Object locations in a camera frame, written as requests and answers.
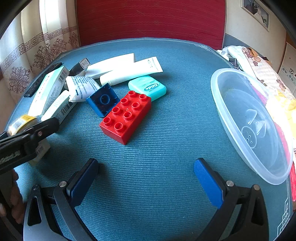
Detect yellow ointment box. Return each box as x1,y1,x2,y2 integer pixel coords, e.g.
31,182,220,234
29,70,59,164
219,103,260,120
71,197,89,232
6,114,52,166

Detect blue white medicine box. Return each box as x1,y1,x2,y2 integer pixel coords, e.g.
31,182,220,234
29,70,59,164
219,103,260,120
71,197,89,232
28,65,69,116

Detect small white green box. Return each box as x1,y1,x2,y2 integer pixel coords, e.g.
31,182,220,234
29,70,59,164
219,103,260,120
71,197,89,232
41,90,76,124

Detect clear plastic bowl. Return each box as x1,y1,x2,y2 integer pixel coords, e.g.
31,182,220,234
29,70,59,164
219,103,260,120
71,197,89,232
211,68,293,185

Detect red toy brick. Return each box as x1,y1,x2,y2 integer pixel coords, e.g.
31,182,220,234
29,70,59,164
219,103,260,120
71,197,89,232
99,90,152,145

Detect white printed sachet pack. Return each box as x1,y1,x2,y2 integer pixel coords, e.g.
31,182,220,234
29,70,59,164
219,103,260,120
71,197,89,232
66,76,100,102

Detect blue toy brick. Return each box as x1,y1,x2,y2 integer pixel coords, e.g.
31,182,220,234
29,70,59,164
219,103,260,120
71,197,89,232
86,83,120,118

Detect beige cosmetic tube silver cap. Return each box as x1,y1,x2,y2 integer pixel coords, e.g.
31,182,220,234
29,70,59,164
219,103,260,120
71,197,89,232
69,58,90,76

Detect white rectangular bottle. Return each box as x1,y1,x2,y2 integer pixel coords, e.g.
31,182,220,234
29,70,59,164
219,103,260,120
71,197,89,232
85,53,135,79

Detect teal dental floss box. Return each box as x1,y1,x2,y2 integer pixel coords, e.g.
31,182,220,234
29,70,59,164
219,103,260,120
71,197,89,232
128,75,167,101

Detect white cream tube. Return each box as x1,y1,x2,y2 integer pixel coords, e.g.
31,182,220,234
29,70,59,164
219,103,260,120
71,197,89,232
99,57,163,86

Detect person's left hand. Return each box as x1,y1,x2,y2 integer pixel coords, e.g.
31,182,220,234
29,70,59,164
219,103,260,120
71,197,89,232
1,169,25,224

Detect black flat remote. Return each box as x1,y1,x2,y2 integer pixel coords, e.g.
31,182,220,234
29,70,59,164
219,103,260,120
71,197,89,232
23,62,62,97

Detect teal woven table mat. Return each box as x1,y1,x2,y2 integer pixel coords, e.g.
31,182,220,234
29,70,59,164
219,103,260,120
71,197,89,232
16,39,293,240

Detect patterned beige curtain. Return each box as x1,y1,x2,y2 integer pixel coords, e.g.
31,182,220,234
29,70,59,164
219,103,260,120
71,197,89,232
0,0,81,105

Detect yellow cartoon blanket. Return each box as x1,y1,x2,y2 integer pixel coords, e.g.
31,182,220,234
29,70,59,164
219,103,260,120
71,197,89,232
275,90,295,148

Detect floral white quilt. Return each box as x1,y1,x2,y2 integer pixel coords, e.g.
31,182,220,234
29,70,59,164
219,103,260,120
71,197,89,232
217,45,295,99

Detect white wardrobe doors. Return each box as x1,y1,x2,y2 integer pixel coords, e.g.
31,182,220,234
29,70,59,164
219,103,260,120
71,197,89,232
278,42,296,96

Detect red upholstered headboard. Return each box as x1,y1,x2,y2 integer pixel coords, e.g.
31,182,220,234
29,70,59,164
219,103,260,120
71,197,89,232
76,0,226,49

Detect framed wall picture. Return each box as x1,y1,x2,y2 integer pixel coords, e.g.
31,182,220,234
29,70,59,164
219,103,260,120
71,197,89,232
241,0,270,31

